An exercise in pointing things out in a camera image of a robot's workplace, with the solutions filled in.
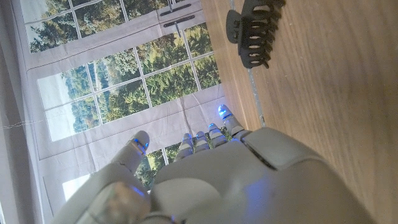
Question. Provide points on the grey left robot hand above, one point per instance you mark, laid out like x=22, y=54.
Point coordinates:
x=236, y=180

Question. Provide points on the black hair claw clip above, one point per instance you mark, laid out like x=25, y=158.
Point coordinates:
x=232, y=26

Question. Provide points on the printed window backdrop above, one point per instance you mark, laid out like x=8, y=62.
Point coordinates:
x=118, y=71

